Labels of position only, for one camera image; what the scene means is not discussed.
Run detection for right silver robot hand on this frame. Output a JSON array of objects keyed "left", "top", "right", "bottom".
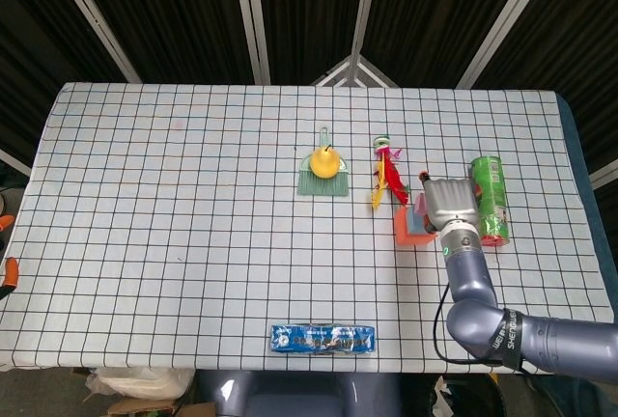
[{"left": 417, "top": 170, "right": 482, "bottom": 235}]

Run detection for medium blue foam block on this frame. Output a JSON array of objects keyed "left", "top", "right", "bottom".
[{"left": 407, "top": 207, "right": 429, "bottom": 236}]

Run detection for green chips can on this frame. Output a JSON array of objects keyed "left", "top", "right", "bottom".
[{"left": 469, "top": 155, "right": 512, "bottom": 248}]

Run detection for large orange foam block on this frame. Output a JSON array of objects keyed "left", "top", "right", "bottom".
[{"left": 393, "top": 205, "right": 438, "bottom": 247}]

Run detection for colourful feather shuttlecock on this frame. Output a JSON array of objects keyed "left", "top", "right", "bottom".
[{"left": 369, "top": 134, "right": 410, "bottom": 210}]

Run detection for small green hand broom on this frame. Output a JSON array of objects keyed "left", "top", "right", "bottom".
[{"left": 296, "top": 125, "right": 350, "bottom": 197}]

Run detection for yellow pear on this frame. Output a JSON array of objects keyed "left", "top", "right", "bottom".
[{"left": 309, "top": 144, "right": 339, "bottom": 179}]

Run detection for blue cookie box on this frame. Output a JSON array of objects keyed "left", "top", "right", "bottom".
[{"left": 269, "top": 323, "right": 377, "bottom": 355}]

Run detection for grey-blue robot torso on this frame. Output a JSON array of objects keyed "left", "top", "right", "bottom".
[{"left": 195, "top": 369, "right": 435, "bottom": 417}]

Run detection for white checked tablecloth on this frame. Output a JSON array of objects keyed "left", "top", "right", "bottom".
[{"left": 0, "top": 81, "right": 617, "bottom": 373}]

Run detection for dark folding screen white frames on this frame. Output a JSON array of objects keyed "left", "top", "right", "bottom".
[{"left": 0, "top": 0, "right": 618, "bottom": 191}]

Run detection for white plastic bag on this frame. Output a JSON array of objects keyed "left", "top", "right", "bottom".
[{"left": 85, "top": 367, "right": 197, "bottom": 402}]

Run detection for brown cardboard box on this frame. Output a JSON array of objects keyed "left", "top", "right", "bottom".
[{"left": 106, "top": 400, "right": 216, "bottom": 417}]

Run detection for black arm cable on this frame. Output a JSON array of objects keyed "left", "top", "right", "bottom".
[{"left": 433, "top": 281, "right": 508, "bottom": 366}]

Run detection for black printed arm strap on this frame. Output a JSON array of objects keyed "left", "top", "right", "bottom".
[{"left": 487, "top": 308, "right": 525, "bottom": 373}]

